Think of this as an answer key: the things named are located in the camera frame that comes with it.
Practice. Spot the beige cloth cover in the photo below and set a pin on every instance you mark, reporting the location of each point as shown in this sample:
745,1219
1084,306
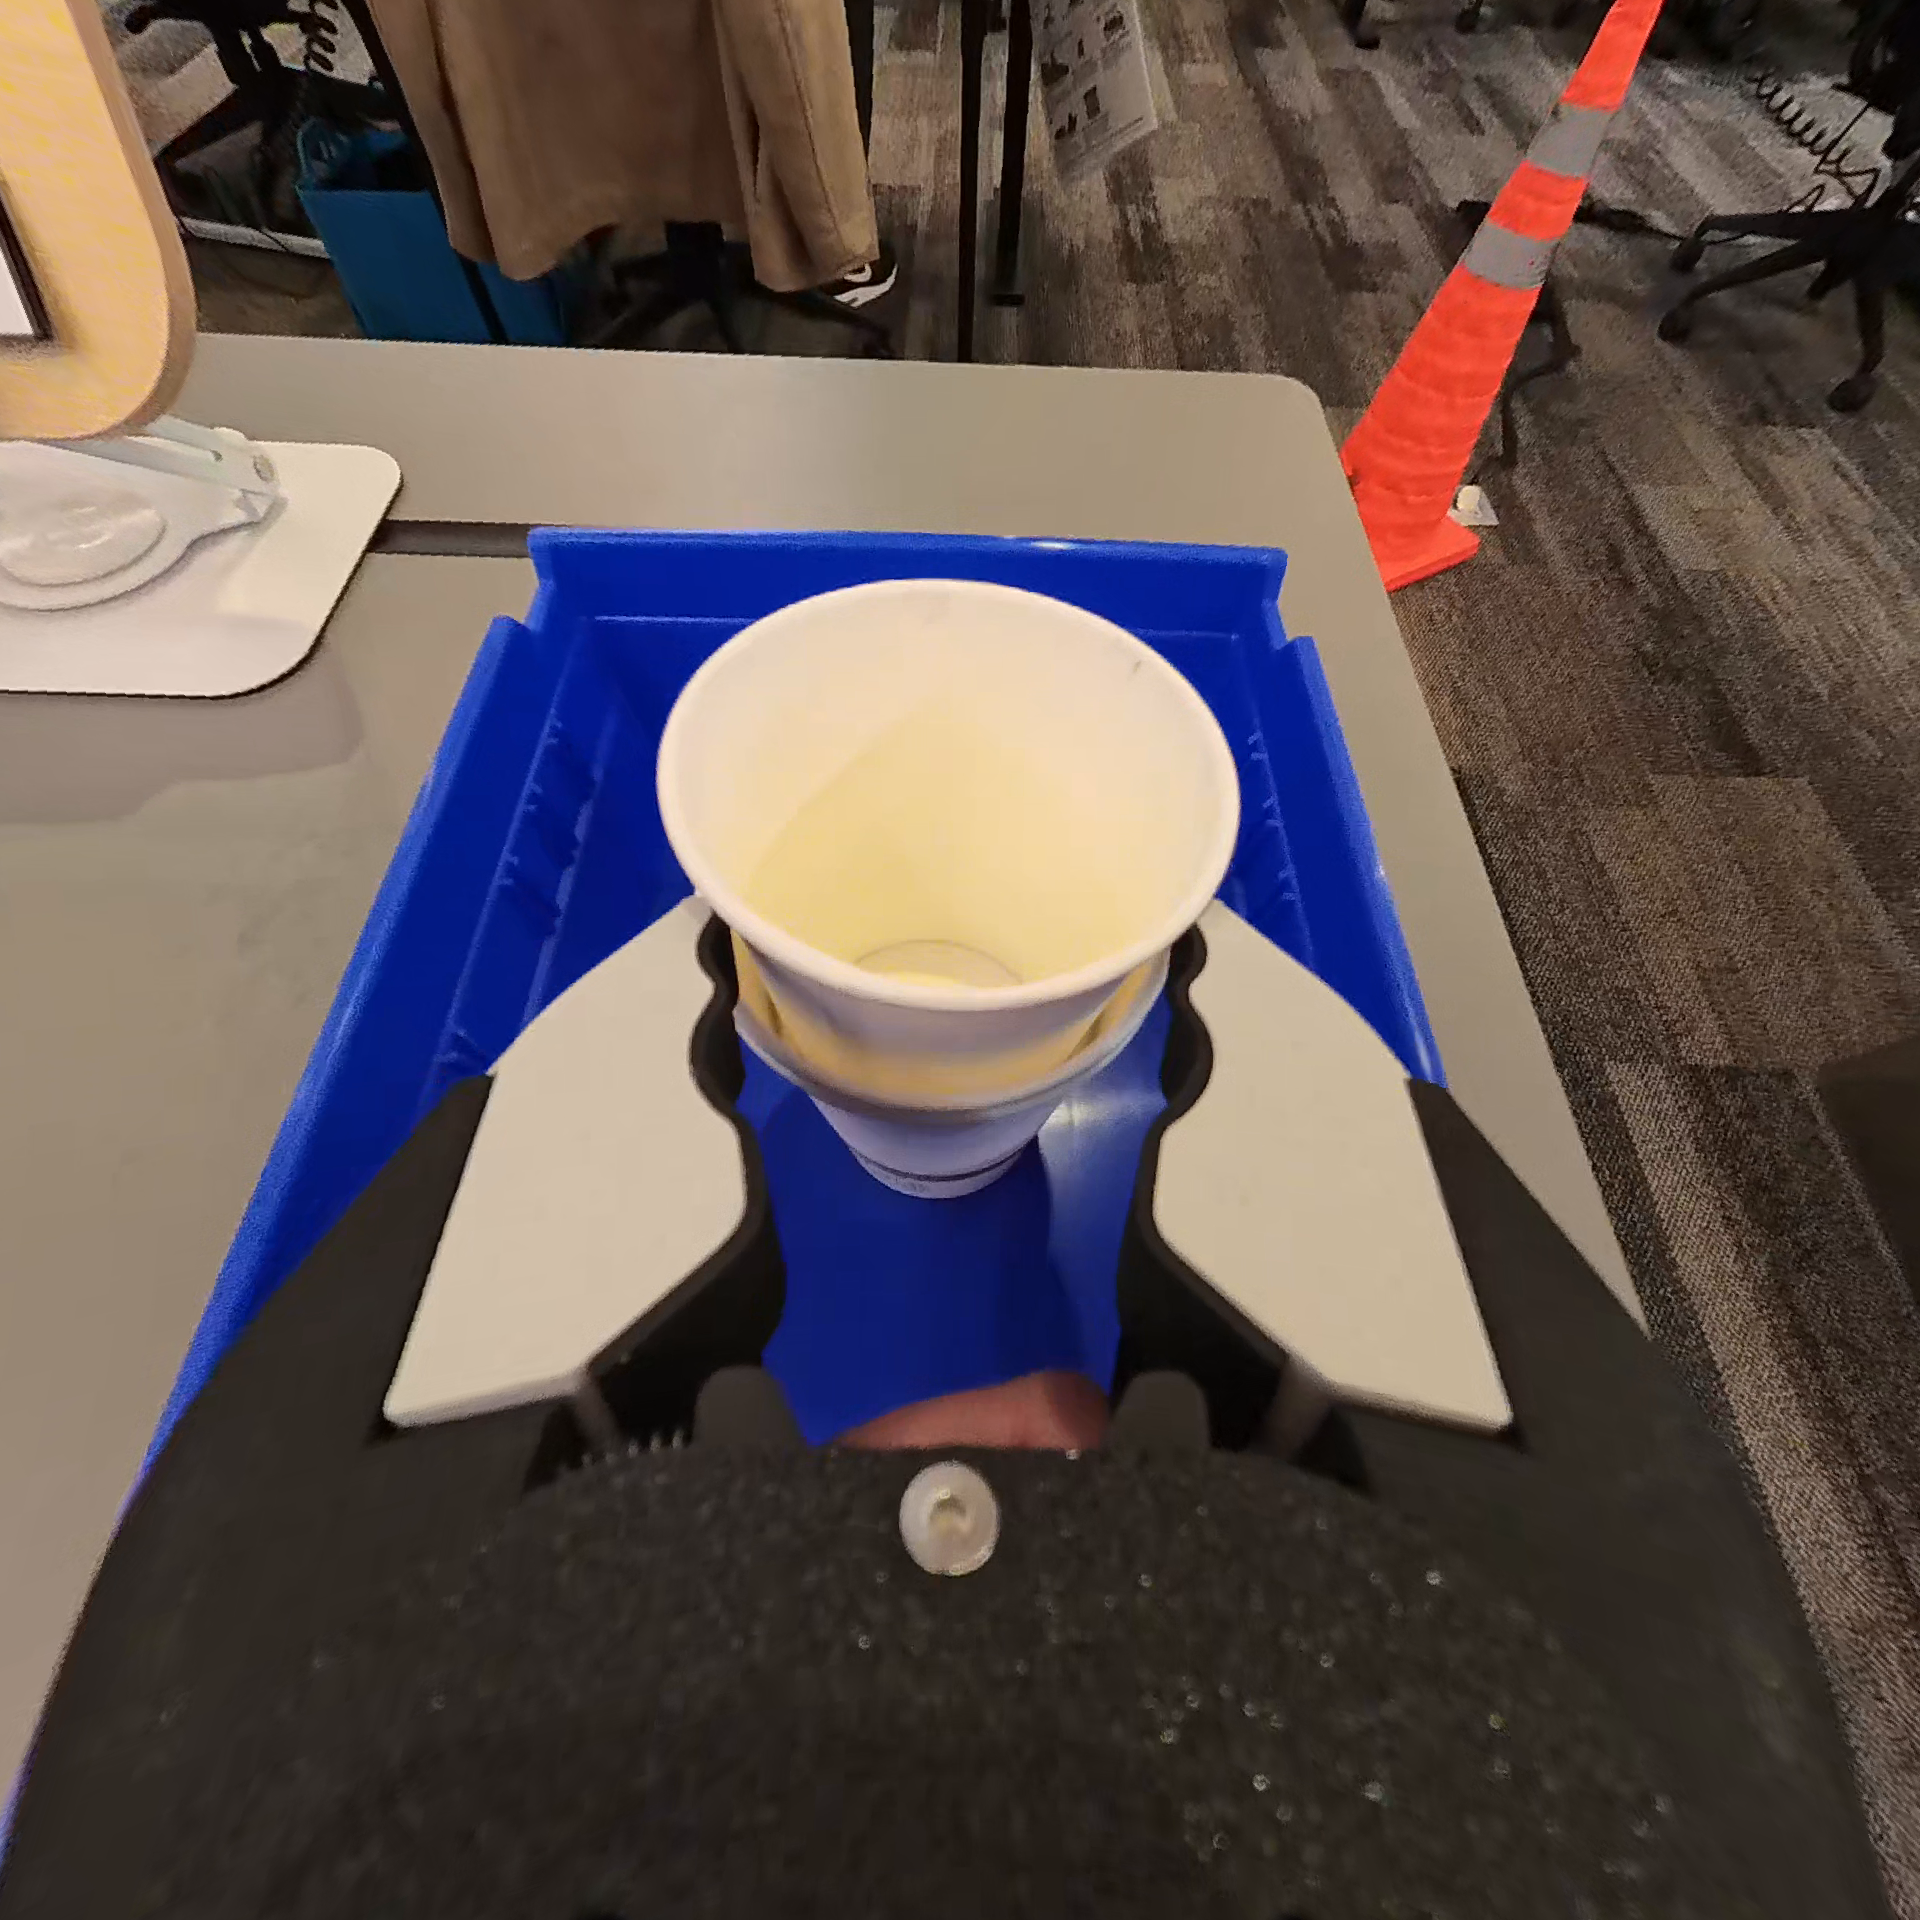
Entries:
599,120

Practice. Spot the printed paper sheet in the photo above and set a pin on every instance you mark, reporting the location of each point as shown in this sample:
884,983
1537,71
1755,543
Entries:
1103,75

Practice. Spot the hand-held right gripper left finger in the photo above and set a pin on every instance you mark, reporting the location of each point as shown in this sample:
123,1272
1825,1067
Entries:
571,1214

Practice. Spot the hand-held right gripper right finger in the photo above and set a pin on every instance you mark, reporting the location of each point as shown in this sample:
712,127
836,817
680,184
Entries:
1319,1214

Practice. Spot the orange traffic cone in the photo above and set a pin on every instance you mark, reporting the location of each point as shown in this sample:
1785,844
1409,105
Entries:
1442,388

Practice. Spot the green-banded white paper cup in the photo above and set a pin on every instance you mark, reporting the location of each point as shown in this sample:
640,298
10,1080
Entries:
944,1157
944,750

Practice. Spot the blue plastic bin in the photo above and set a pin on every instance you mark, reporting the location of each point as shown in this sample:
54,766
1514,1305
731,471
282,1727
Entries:
525,841

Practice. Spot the black swivel chair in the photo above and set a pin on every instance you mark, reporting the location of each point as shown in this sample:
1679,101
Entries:
1869,240

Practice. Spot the black and white shoe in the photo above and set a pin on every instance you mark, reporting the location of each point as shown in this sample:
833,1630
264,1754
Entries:
868,287

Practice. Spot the white document stand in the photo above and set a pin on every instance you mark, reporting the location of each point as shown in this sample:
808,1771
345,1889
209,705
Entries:
298,569

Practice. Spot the printed instruction sheet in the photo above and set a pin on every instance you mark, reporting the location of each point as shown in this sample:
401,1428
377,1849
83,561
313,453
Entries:
10,294

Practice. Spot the blue floor box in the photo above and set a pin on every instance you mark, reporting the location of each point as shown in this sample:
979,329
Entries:
387,253

